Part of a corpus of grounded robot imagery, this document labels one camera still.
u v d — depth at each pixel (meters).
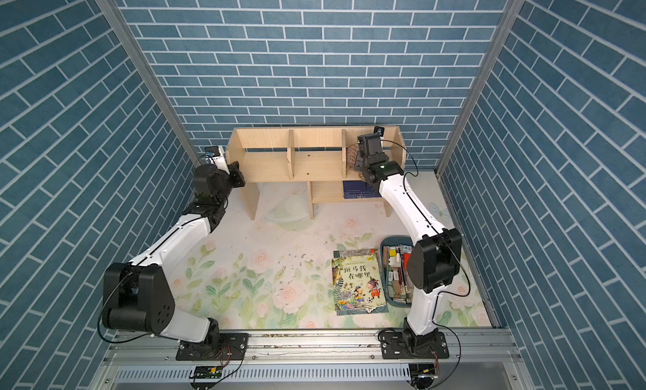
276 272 0.89
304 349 0.75
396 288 0.83
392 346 0.74
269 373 0.77
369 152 0.64
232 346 0.72
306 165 0.91
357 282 0.86
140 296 0.43
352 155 0.87
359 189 0.95
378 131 0.74
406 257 0.90
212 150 0.71
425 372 0.70
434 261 0.48
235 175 0.75
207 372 0.72
